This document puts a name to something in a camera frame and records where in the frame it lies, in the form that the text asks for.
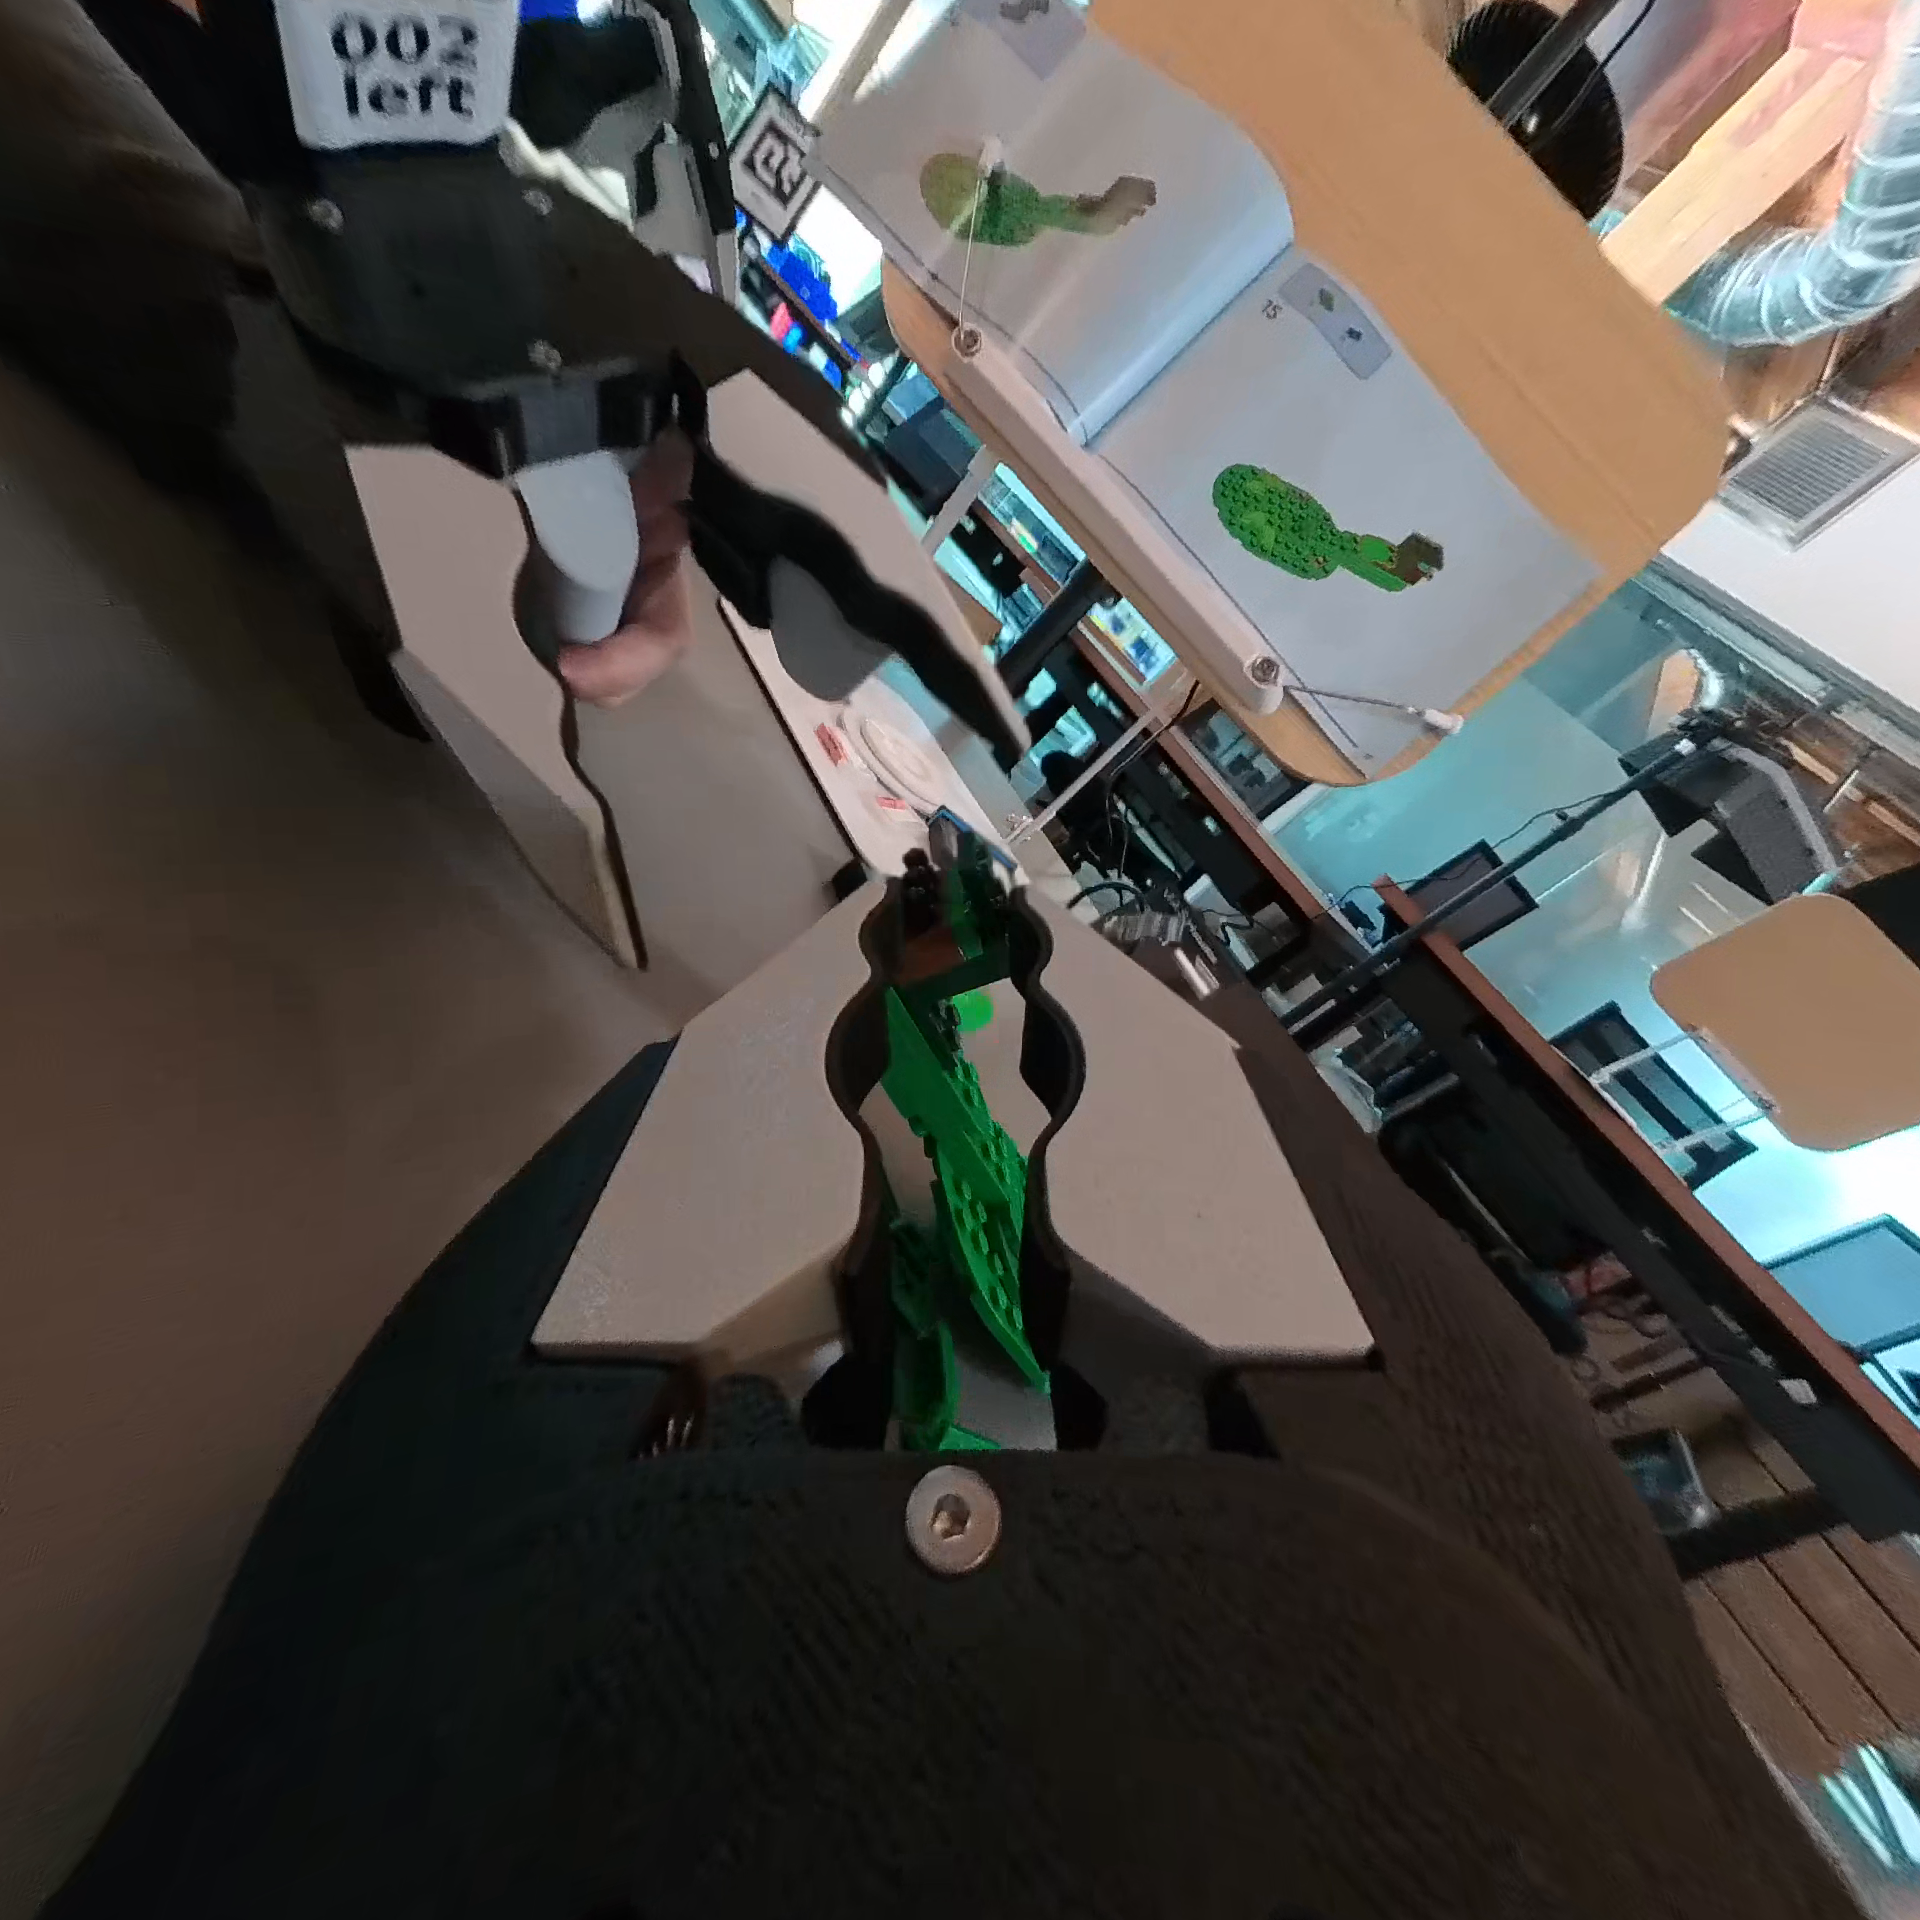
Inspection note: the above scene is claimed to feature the wall vent grille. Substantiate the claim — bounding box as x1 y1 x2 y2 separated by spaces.
1719 397 1920 549

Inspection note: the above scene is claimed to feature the silver flexible duct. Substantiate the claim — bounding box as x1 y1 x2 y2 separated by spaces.
1662 27 1920 349

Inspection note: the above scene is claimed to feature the white book stand ledge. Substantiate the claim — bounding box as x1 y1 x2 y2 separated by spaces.
953 332 1286 711

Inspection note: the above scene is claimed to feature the open instruction booklet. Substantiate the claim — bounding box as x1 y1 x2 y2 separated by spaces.
812 0 1611 766

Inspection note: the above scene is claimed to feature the person's left forearm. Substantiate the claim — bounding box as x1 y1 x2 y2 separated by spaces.
0 0 434 739

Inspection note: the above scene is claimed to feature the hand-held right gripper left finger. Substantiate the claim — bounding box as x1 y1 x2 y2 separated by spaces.
529 883 889 1382

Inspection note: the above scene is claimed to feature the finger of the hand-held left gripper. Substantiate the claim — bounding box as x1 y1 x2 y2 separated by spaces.
341 445 654 969
682 360 1041 766

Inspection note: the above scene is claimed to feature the idle gripper with printed tag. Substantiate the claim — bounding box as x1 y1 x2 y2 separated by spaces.
629 0 828 304

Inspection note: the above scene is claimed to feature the white round disc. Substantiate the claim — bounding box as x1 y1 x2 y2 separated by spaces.
838 706 946 804

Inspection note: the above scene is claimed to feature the wooden book stand board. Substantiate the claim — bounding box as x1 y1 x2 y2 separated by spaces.
884 0 1738 790

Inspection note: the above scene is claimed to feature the grey desk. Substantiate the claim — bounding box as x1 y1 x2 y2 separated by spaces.
0 360 1081 1920

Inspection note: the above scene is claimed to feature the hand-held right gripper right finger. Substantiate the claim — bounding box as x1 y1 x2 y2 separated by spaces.
1024 896 1378 1365

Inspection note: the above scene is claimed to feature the wooden table with dark frame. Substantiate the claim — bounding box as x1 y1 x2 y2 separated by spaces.
1378 881 1920 1434

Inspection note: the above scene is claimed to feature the green brick leaf model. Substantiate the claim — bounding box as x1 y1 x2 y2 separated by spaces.
849 852 1052 1453

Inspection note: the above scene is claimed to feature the small wooden board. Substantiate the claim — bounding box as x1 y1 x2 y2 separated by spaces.
1648 890 1920 1150

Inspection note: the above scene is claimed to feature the person's left hand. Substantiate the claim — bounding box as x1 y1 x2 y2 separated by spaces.
561 436 705 711

